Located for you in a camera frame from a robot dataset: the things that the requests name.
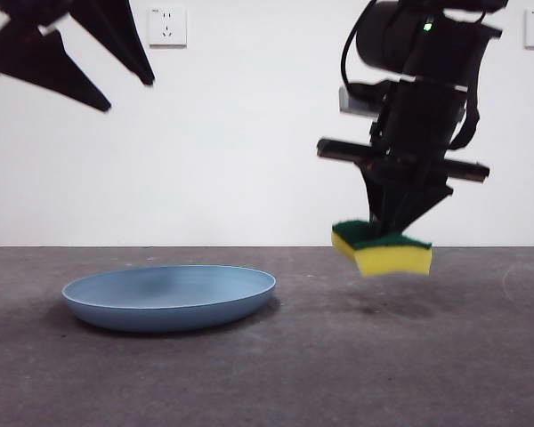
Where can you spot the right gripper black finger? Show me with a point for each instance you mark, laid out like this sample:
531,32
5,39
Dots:
374,200
418,198

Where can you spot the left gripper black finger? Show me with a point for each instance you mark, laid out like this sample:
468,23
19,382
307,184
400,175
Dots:
120,40
49,66

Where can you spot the yellow sponge with green scourer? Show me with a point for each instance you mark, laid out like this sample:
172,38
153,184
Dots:
391,262

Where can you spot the light blue round plate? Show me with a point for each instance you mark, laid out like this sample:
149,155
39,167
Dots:
169,298

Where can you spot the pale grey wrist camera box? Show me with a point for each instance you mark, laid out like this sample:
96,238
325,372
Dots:
353,100

